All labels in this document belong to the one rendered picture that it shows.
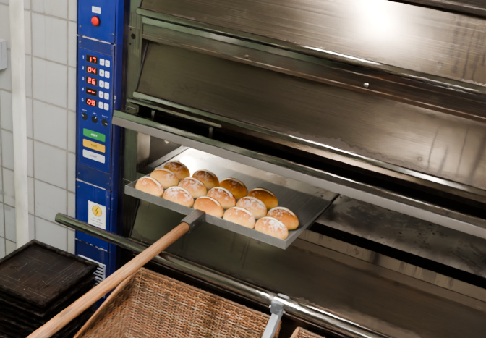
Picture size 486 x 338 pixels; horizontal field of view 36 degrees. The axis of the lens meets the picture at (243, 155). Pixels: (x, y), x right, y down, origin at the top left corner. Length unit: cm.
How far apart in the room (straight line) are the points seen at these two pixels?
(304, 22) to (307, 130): 30
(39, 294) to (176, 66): 83
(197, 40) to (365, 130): 56
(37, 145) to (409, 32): 139
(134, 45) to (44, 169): 64
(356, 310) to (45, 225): 121
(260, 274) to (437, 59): 88
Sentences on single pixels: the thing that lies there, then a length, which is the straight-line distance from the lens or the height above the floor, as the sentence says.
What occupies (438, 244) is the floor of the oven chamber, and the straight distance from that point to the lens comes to 227.
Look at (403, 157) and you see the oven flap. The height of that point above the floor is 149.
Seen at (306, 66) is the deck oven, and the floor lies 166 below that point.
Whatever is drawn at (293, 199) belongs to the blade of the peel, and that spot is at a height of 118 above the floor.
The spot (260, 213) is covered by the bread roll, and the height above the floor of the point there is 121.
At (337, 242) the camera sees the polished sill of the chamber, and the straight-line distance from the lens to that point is 219.
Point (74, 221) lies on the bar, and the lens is 217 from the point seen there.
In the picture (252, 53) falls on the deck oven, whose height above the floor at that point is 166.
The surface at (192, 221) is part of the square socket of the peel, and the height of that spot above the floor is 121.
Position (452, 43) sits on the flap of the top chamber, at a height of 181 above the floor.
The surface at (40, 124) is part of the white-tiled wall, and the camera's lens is 267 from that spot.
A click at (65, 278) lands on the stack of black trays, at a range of 251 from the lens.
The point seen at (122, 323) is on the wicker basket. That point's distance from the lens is 262.
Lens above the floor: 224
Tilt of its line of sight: 24 degrees down
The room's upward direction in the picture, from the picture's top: 6 degrees clockwise
